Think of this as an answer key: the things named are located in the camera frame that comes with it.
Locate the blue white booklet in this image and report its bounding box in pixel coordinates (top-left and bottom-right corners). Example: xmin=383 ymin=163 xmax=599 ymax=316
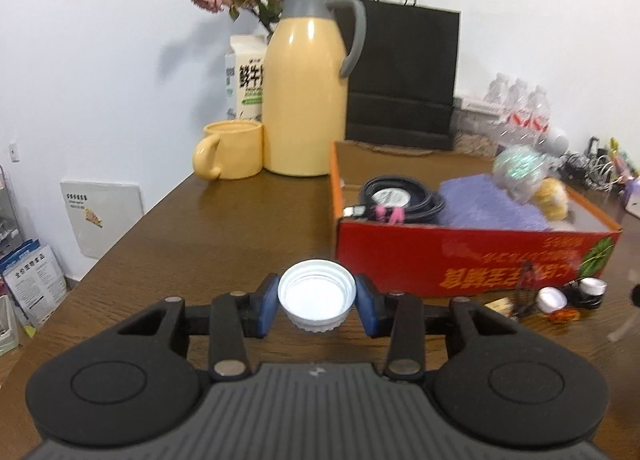
xmin=2 ymin=239 xmax=68 ymax=328

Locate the purple cloth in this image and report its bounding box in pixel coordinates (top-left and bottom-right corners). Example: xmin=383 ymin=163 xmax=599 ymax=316
xmin=437 ymin=175 xmax=551 ymax=231

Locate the white flat box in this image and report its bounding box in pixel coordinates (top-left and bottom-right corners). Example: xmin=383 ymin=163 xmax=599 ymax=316
xmin=457 ymin=96 xmax=506 ymax=115

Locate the red cardboard box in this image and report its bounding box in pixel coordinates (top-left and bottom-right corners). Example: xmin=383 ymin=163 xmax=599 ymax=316
xmin=328 ymin=140 xmax=622 ymax=298

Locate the yellow knitted toy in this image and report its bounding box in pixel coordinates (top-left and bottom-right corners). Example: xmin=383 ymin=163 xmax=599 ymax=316
xmin=532 ymin=177 xmax=571 ymax=221

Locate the white wall panel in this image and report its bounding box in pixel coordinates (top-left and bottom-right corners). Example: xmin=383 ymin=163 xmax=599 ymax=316
xmin=60 ymin=180 xmax=146 ymax=259

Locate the yellow thermos jug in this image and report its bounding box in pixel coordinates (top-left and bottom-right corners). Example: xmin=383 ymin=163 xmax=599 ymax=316
xmin=262 ymin=0 xmax=367 ymax=177

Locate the small brown box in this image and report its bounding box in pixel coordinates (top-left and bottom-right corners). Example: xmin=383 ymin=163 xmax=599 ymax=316
xmin=484 ymin=297 xmax=516 ymax=321

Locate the white robot toy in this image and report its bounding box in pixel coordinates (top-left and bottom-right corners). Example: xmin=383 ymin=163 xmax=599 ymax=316
xmin=542 ymin=127 xmax=571 ymax=157

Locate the yellow pink packet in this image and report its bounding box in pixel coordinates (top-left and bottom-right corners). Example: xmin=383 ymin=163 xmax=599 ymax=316
xmin=607 ymin=139 xmax=638 ymax=175

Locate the black paper bag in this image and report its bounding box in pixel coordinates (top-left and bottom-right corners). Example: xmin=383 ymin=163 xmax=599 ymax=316
xmin=332 ymin=0 xmax=462 ymax=151

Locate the white ribbed plastic lid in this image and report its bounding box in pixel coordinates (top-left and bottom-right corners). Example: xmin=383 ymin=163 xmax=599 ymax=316
xmin=277 ymin=259 xmax=357 ymax=333

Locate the purple tissue pack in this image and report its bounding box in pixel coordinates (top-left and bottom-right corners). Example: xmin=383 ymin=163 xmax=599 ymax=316
xmin=622 ymin=175 xmax=640 ymax=218

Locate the clear jar of seeds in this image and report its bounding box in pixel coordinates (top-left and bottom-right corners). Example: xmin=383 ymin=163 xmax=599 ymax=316
xmin=452 ymin=107 xmax=501 ymax=158

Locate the tangle of cables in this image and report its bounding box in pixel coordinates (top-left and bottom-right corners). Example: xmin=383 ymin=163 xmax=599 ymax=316
xmin=560 ymin=152 xmax=626 ymax=185

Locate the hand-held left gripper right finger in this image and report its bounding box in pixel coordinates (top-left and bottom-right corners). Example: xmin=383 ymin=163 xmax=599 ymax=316
xmin=354 ymin=274 xmax=521 ymax=382

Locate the black braided cable coil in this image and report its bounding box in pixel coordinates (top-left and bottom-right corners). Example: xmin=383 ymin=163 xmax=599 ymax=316
xmin=342 ymin=175 xmax=447 ymax=225

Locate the white milk carton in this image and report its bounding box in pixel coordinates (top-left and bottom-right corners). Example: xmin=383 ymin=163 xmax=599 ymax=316
xmin=223 ymin=34 xmax=271 ymax=123

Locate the small black jar white lid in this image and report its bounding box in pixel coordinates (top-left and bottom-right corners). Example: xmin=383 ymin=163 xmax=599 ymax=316
xmin=570 ymin=277 xmax=608 ymax=309

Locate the yellow mug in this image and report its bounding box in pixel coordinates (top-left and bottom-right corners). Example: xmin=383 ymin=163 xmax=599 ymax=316
xmin=192 ymin=120 xmax=264 ymax=181

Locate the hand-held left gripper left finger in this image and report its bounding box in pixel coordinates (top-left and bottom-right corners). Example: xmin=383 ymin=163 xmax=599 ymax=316
xmin=116 ymin=274 xmax=281 ymax=381

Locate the small white cap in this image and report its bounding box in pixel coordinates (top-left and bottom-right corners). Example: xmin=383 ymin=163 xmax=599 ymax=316
xmin=536 ymin=287 xmax=568 ymax=313

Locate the clear bubble wrap ball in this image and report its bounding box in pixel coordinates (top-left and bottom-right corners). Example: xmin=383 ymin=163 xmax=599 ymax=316
xmin=492 ymin=145 xmax=548 ymax=203

